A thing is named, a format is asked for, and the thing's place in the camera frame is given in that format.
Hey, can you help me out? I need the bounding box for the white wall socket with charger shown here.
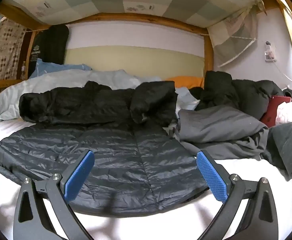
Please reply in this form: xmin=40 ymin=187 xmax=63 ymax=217
xmin=263 ymin=40 xmax=277 ymax=62

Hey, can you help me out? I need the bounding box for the orange cloth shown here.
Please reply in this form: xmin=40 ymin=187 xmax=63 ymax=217
xmin=165 ymin=76 xmax=205 ymax=89

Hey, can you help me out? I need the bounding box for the light blue quilt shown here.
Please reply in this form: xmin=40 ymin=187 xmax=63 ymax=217
xmin=0 ymin=69 xmax=201 ymax=123

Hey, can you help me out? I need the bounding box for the dark grey twill garment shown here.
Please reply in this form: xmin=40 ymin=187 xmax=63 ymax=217
xmin=261 ymin=120 xmax=292 ymax=178

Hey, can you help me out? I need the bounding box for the grey folded garment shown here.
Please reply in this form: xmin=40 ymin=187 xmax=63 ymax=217
xmin=177 ymin=105 xmax=270 ymax=161

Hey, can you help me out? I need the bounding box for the black thick coat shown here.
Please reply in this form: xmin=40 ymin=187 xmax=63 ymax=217
xmin=188 ymin=70 xmax=285 ymax=113

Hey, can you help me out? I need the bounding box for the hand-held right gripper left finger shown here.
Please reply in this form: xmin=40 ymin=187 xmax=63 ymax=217
xmin=13 ymin=149 xmax=95 ymax=240

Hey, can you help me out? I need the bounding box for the black puffer jacket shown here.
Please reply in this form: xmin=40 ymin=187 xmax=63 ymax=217
xmin=0 ymin=80 xmax=210 ymax=217

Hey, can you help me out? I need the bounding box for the red tablet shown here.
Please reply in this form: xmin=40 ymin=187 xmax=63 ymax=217
xmin=259 ymin=95 xmax=292 ymax=128

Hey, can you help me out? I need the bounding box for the brown patterned curtain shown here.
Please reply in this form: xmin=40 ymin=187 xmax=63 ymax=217
xmin=0 ymin=17 xmax=27 ymax=80

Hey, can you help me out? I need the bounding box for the checked hanging curtain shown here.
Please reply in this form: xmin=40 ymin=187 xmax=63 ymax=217
xmin=208 ymin=7 xmax=259 ymax=68

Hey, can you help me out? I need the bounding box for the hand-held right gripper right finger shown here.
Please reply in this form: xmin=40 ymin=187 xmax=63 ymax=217
xmin=196 ymin=150 xmax=279 ymax=240

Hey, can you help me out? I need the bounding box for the white plush pillow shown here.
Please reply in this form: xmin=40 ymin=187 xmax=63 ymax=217
xmin=274 ymin=102 xmax=292 ymax=125

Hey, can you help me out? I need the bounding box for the white charging cable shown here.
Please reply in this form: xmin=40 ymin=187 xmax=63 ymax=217
xmin=273 ymin=61 xmax=292 ymax=85

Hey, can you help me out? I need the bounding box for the black hanging garment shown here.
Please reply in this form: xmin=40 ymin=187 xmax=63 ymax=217
xmin=27 ymin=24 xmax=70 ymax=79

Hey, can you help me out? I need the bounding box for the wooden bunk bed frame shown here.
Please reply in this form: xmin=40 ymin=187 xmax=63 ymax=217
xmin=0 ymin=0 xmax=292 ymax=100

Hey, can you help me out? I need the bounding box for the blue pillow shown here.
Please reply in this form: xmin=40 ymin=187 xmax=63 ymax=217
xmin=29 ymin=58 xmax=93 ymax=79

